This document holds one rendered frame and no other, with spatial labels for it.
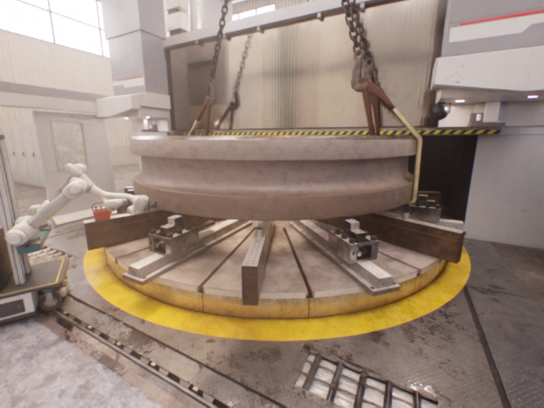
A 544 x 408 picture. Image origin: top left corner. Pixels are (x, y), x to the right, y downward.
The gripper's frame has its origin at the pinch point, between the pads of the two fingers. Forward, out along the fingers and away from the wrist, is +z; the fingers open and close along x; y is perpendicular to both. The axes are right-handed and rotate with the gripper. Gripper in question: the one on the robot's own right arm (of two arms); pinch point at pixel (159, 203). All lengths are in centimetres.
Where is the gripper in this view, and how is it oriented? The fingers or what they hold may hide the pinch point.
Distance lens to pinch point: 338.6
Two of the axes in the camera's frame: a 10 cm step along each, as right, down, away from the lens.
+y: 0.0, 9.8, 2.0
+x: 8.7, 1.0, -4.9
